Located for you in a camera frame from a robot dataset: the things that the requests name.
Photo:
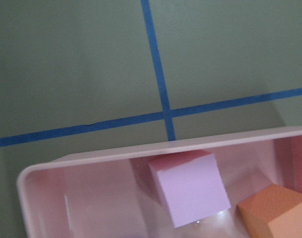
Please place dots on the orange foam block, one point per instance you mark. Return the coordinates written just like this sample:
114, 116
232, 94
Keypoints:
274, 212

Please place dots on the pink foam block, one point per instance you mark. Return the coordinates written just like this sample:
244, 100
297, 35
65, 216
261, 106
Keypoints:
189, 186

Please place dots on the pink plastic bin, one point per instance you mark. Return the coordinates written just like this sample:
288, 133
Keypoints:
111, 193

